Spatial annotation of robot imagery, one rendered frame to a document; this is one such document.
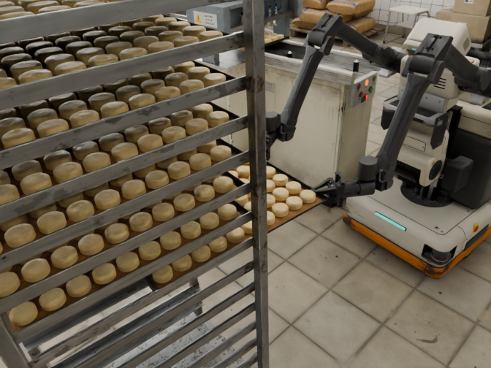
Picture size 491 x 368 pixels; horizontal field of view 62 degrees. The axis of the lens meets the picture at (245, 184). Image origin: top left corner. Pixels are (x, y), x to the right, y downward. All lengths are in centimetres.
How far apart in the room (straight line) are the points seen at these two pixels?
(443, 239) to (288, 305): 81
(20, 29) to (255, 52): 41
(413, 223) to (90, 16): 186
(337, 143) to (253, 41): 163
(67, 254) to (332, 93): 174
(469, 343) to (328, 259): 76
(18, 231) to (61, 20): 39
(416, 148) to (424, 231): 41
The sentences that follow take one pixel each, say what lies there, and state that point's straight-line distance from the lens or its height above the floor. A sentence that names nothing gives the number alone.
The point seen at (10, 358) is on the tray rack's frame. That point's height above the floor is 95.
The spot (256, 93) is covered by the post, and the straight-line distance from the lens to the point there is 89.
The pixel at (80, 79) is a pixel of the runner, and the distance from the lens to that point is 73.
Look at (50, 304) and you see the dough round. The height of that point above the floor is 97.
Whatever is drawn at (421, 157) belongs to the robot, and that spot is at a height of 64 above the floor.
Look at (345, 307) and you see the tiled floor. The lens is 214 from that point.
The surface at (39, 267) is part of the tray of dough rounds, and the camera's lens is 92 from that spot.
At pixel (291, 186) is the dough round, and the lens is 133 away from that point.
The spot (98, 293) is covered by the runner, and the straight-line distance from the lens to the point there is 95.
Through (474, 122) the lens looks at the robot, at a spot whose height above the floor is 75.
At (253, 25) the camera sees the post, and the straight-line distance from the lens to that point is 84.
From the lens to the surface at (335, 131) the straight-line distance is 240.
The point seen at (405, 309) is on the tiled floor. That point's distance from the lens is 220.
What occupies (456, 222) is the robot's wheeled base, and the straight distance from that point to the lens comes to 232.
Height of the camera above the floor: 163
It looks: 34 degrees down
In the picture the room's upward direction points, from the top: 3 degrees counter-clockwise
